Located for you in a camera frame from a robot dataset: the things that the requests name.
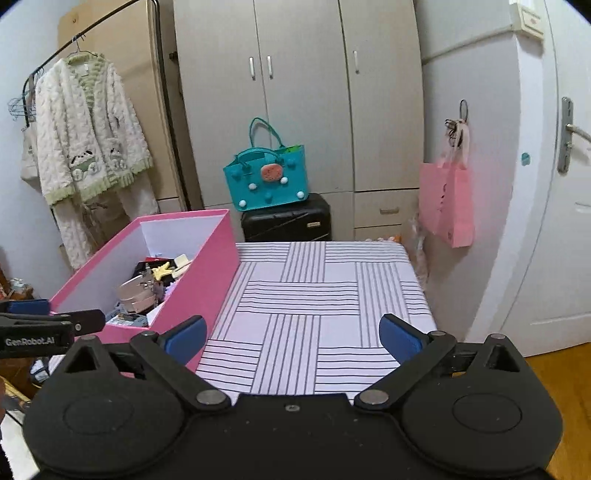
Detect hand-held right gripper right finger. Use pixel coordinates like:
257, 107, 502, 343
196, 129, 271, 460
353, 313, 528, 413

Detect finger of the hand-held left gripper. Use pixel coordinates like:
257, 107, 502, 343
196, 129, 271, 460
0, 299, 51, 315
0, 309, 107, 334

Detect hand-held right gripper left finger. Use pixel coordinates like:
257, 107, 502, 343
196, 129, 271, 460
61, 315, 232, 413

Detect pink storage box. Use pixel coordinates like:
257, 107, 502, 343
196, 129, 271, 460
46, 209, 241, 377

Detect beige pink case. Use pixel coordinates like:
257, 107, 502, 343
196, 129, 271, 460
115, 276, 158, 315

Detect clear plastic bag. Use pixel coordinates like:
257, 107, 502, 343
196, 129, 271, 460
406, 208, 430, 284

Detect striped white cloth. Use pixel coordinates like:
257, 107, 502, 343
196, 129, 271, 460
48, 241, 438, 402

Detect pink paper bag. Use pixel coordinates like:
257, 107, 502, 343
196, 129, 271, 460
418, 154, 476, 249

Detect off-white tote bag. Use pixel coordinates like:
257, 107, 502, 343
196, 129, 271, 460
19, 122, 41, 185

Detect black hard suitcase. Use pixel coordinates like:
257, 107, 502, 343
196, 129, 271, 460
241, 194, 332, 243

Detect teal felt handbag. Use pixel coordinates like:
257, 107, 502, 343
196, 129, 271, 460
223, 117, 309, 213

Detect cream fuzzy cardigan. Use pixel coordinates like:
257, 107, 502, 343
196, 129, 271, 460
34, 52, 160, 273

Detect white door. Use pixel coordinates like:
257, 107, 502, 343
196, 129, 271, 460
466, 0, 591, 356

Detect metal hook with rings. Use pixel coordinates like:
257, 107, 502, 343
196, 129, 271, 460
444, 99, 472, 164

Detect beige wardrobe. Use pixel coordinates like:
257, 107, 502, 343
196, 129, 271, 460
173, 0, 426, 243

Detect tan wooden panel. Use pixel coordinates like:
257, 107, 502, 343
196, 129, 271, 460
58, 0, 204, 215

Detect black clothes rack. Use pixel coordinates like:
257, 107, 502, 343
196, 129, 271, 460
23, 0, 190, 213

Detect wire clothes hangers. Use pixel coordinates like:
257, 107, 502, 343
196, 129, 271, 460
7, 95, 38, 123

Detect silver door handle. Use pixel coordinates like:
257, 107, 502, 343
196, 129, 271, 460
558, 97, 591, 175

